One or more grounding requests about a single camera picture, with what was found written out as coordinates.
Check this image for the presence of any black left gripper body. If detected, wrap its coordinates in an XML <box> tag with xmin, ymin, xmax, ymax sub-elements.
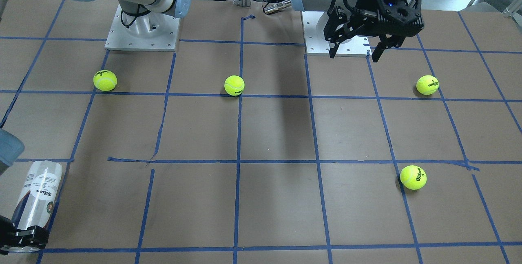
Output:
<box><xmin>343</xmin><ymin>0</ymin><xmax>425</xmax><ymax>37</ymax></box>

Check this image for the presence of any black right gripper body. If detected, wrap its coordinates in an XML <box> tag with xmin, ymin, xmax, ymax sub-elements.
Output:
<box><xmin>0</xmin><ymin>216</ymin><xmax>27</xmax><ymax>255</ymax></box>

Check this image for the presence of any clear Wilson tennis ball can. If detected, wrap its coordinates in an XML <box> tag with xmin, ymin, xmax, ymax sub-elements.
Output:
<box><xmin>9</xmin><ymin>160</ymin><xmax>63</xmax><ymax>252</ymax></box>

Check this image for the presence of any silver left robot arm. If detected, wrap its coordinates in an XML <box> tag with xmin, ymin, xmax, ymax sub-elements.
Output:
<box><xmin>291</xmin><ymin>0</ymin><xmax>425</xmax><ymax>62</ymax></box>

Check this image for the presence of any yellow tennis ball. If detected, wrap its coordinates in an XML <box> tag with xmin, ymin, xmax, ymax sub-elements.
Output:
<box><xmin>416</xmin><ymin>75</ymin><xmax>439</xmax><ymax>95</ymax></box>
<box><xmin>93</xmin><ymin>69</ymin><xmax>117</xmax><ymax>91</ymax></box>
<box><xmin>224</xmin><ymin>75</ymin><xmax>246</xmax><ymax>96</ymax></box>
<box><xmin>400</xmin><ymin>165</ymin><xmax>427</xmax><ymax>190</ymax></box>

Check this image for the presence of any yellow tennis ball centre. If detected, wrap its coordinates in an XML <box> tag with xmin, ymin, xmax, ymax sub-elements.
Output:
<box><xmin>224</xmin><ymin>75</ymin><xmax>246</xmax><ymax>96</ymax></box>

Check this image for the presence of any silver metal cylinder plug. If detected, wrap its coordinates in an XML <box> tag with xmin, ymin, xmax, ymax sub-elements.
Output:
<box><xmin>263</xmin><ymin>0</ymin><xmax>292</xmax><ymax>15</ymax></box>

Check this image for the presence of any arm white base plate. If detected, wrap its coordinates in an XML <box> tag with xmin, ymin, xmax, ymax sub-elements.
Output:
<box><xmin>301</xmin><ymin>11</ymin><xmax>372</xmax><ymax>57</ymax></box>
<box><xmin>104</xmin><ymin>6</ymin><xmax>181</xmax><ymax>52</ymax></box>

